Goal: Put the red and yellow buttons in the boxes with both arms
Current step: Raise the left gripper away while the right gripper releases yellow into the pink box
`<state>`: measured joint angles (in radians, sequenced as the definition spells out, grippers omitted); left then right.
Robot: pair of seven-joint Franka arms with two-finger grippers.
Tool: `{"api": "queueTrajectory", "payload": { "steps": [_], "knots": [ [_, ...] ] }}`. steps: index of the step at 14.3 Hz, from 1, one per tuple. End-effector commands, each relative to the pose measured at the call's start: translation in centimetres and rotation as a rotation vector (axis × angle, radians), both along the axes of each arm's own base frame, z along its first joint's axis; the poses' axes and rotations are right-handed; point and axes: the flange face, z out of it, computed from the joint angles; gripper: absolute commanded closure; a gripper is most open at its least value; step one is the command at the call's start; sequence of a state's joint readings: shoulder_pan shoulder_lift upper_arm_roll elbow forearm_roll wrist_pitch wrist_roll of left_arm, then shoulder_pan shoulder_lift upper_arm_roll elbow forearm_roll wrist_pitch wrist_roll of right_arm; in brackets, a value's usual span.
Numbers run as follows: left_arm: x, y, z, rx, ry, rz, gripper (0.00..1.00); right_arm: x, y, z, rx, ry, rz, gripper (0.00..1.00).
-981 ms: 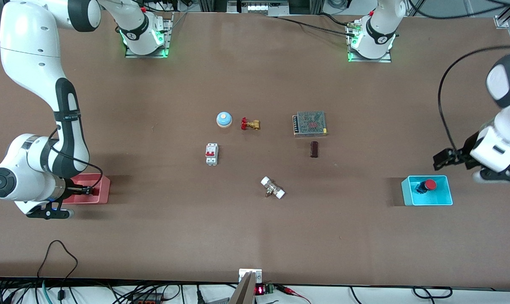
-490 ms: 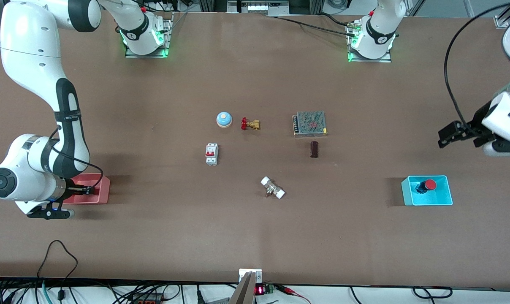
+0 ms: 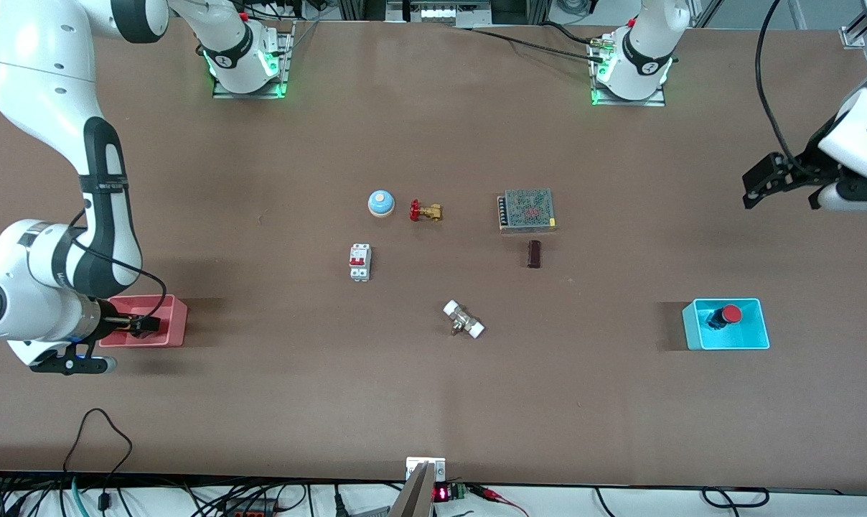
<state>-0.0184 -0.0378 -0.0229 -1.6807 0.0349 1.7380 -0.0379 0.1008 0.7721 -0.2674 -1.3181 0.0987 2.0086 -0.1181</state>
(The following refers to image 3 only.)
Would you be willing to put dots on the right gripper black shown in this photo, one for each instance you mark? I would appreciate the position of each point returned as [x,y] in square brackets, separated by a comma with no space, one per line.
[110,319]

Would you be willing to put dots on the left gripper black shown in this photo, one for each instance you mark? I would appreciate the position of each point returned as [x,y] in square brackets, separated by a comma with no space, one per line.
[809,162]

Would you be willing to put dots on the red mushroom push button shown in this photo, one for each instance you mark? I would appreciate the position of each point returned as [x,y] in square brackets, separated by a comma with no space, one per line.
[730,314]

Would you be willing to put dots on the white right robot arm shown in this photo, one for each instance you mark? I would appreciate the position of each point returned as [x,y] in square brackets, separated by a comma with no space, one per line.
[46,72]

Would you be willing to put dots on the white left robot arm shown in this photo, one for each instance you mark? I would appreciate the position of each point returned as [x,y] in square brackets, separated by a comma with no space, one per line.
[645,43]

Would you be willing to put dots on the pink plastic box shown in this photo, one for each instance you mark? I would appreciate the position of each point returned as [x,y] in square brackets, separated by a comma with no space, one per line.
[175,323]

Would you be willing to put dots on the cyan plastic box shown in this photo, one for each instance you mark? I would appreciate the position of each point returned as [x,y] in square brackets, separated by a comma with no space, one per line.
[756,336]

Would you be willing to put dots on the black power strip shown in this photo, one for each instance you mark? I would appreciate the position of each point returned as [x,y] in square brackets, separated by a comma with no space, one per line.
[250,508]

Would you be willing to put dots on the blue and white bell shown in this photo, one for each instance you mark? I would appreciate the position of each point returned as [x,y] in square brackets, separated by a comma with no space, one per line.
[381,203]

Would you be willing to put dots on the dark brown rectangular block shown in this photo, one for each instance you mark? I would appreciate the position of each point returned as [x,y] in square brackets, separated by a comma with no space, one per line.
[535,254]

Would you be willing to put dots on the metal mesh power supply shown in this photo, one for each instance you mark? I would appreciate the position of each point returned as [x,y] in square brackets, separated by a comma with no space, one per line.
[527,210]

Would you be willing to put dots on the white metal pipe fitting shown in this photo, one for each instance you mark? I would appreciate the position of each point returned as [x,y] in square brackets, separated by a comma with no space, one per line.
[464,319]

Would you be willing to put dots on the red digit display module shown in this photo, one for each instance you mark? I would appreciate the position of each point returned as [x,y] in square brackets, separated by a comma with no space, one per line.
[442,493]

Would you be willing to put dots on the red clip lead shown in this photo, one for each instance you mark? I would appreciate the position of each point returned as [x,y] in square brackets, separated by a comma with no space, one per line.
[494,494]

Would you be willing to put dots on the aluminium corner bracket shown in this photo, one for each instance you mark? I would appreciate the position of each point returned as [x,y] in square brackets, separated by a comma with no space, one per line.
[855,32]

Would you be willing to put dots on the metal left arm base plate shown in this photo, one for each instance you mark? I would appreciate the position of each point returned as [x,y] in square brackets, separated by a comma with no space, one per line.
[631,102]

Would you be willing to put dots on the white circuit breaker red switch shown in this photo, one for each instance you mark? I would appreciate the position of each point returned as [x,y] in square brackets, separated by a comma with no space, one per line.
[359,262]

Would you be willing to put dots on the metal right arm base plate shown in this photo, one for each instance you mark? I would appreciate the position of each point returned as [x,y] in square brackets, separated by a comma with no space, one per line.
[287,57]

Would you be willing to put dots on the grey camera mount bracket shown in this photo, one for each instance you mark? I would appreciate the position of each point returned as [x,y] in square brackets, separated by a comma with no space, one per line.
[423,495]

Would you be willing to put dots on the aluminium frame equipment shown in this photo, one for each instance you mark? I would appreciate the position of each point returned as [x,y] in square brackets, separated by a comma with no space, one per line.
[441,10]

